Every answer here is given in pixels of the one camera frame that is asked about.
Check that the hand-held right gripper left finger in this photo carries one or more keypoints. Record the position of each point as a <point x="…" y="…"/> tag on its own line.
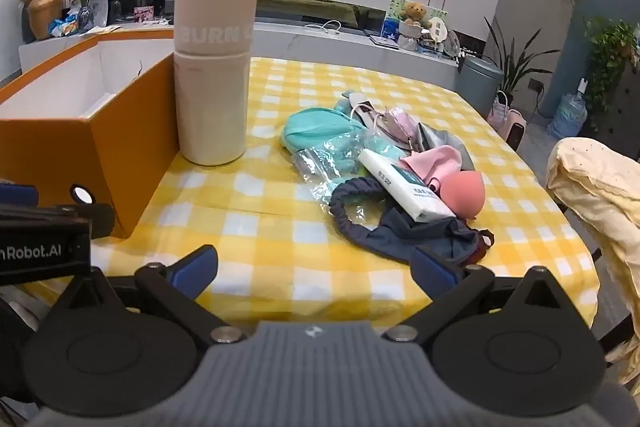
<point x="194" y="269"/>

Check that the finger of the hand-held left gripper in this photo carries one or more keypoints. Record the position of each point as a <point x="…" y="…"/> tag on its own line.
<point x="97" y="219"/>

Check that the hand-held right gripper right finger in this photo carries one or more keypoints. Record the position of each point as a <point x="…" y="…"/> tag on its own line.
<point x="434" y="274"/>

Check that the orange storage box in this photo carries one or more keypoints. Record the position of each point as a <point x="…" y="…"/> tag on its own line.
<point x="125" y="147"/>

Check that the pink makeup sponge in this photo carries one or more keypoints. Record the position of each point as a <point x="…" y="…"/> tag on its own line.
<point x="465" y="194"/>

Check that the pink cloth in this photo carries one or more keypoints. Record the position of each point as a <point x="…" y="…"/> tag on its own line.
<point x="435" y="164"/>

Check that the pink patterned face mask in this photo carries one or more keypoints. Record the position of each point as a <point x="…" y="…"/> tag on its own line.
<point x="402" y="124"/>

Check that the teal plush backpack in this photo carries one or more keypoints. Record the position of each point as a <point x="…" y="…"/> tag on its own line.
<point x="312" y="124"/>

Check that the navy elastic fabric cover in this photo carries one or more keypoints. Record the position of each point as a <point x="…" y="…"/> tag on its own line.
<point x="420" y="239"/>

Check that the yellow checked tablecloth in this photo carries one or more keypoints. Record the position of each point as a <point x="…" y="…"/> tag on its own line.
<point x="280" y="227"/>

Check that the white tissue packet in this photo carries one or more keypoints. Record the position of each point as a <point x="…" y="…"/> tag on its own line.
<point x="400" y="184"/>

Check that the grey pouch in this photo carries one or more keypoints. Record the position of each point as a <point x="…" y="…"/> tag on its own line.
<point x="450" y="142"/>

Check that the clear plastic bag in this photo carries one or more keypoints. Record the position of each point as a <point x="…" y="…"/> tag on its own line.
<point x="325" y="167"/>

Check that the pink checked bag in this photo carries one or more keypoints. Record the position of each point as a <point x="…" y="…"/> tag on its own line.
<point x="499" y="112"/>

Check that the beige water bottle pink lid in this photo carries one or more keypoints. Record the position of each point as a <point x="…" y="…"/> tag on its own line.
<point x="215" y="82"/>

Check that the chair with yellow cover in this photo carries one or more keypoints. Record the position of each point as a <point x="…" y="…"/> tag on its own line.
<point x="600" y="187"/>

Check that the grey trash can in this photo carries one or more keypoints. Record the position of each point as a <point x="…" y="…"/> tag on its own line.
<point x="477" y="87"/>

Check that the snack bags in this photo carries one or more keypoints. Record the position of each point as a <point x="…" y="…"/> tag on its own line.
<point x="64" y="27"/>

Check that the blue water jug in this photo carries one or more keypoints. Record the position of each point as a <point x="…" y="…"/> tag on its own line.
<point x="567" y="112"/>

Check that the gold vase with dried grass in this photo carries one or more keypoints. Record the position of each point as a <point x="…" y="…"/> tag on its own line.
<point x="44" y="14"/>

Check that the long-leaf potted plant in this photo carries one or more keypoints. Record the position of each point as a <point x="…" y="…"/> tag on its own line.
<point x="515" y="62"/>

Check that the white tv cabinet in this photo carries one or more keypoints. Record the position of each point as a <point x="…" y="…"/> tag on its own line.
<point x="310" y="47"/>

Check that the brown teddy bear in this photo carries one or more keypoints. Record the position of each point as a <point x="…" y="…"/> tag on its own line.
<point x="415" y="19"/>

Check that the bushy green plant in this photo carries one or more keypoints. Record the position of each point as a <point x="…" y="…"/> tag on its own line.
<point x="607" y="52"/>

